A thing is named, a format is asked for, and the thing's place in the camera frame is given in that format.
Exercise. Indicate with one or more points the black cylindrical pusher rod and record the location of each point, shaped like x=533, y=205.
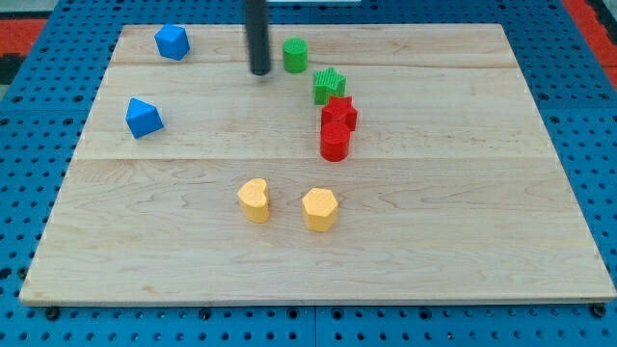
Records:
x=257, y=36

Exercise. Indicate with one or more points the yellow heart block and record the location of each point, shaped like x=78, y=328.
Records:
x=254, y=200

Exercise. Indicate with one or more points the yellow hexagon block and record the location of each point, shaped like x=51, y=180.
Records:
x=320, y=209

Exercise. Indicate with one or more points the green cylinder block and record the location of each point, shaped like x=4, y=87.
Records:
x=295, y=55

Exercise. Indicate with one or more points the blue cube block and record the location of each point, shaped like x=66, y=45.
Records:
x=172, y=42

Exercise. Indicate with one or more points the green star block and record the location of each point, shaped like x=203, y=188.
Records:
x=326, y=83

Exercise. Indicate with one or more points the red star block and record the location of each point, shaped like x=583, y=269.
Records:
x=340, y=109

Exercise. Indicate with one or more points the red cylinder block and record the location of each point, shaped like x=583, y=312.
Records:
x=334, y=141

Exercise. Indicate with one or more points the blue pyramid block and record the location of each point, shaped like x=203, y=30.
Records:
x=142, y=118

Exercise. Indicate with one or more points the wooden board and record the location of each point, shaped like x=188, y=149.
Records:
x=451, y=193

